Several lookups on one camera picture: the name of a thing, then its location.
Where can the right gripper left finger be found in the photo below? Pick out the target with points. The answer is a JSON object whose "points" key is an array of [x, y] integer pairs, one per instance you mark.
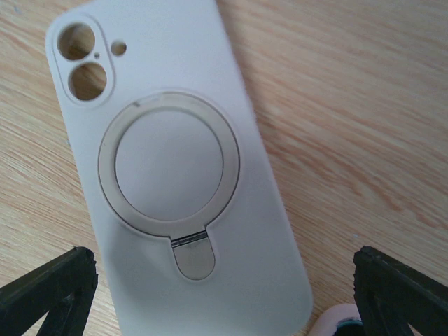
{"points": [[61, 291]]}

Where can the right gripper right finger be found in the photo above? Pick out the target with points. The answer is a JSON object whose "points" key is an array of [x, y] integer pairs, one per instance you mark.
{"points": [[394, 299]]}

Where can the pink phone case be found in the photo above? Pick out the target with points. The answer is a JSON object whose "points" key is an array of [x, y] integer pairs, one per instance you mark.
{"points": [[333, 318]]}

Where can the beige phone case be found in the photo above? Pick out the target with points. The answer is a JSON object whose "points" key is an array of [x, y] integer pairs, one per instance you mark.
{"points": [[185, 208]]}

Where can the black screen phone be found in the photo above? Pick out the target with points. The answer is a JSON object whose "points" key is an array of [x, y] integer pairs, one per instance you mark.
{"points": [[350, 328]]}

